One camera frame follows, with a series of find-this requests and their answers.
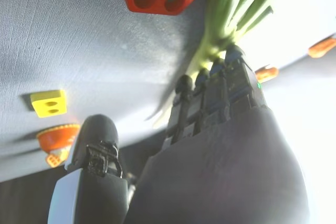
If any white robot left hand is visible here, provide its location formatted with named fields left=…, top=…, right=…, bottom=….
left=47, top=44, right=312, bottom=224

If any long leek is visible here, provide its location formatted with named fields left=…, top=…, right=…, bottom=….
left=152, top=0, right=301, bottom=129

